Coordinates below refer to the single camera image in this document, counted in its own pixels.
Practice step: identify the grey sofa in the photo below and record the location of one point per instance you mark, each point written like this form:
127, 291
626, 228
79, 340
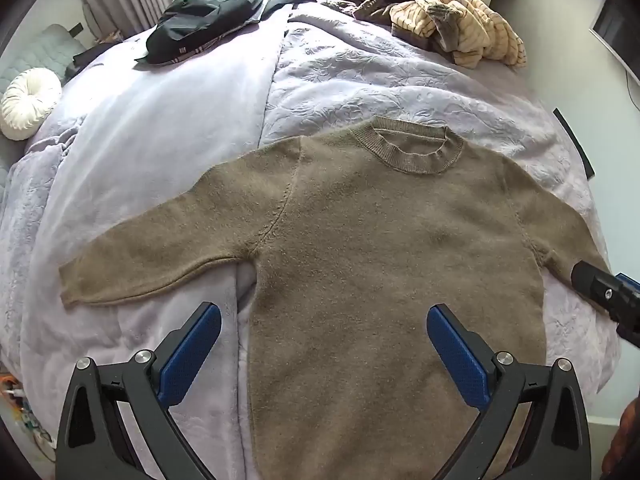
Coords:
45, 50

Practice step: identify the person's right forearm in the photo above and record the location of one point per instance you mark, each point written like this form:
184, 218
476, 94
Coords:
622, 440

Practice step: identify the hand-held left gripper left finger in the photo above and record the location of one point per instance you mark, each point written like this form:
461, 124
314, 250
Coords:
192, 355

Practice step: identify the black jacket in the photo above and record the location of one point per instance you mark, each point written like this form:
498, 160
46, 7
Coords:
200, 17

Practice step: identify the white round pillow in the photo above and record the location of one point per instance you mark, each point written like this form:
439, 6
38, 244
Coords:
27, 102

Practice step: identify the brown knit sweater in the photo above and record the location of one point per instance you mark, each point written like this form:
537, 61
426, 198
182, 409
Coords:
350, 240

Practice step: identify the lavender bed cover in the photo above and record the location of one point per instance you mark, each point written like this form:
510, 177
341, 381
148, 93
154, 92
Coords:
150, 125

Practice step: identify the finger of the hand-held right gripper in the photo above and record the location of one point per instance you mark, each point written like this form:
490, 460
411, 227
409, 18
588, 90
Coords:
595, 287

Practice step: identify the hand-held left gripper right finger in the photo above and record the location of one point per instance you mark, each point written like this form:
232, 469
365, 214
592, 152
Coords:
457, 360

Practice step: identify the beige striped garment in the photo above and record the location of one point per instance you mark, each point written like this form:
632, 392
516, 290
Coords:
465, 15

